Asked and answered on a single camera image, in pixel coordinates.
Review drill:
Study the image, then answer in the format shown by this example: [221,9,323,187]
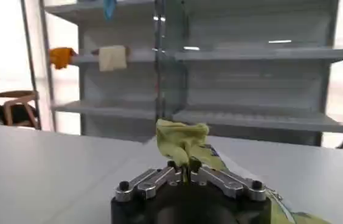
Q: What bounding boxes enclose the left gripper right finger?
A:
[189,157,267,202]

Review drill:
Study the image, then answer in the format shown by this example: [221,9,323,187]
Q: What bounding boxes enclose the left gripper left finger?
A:
[114,161,183,203]

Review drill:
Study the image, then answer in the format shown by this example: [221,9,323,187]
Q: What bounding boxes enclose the lime green t-shirt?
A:
[155,118,332,224]

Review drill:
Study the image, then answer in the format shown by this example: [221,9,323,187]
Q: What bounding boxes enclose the grey open shelf rack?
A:
[154,0,343,147]

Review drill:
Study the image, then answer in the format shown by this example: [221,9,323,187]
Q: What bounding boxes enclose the grey shelf rack glass front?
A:
[39,0,162,142]

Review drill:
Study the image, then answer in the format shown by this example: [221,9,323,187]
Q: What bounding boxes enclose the orange cloth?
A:
[49,46,77,71]

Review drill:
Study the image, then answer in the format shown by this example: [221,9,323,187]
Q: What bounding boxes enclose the wooden chair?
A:
[0,89,41,129]

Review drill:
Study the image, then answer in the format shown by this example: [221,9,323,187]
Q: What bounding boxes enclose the blue hanging cloth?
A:
[102,0,118,21]

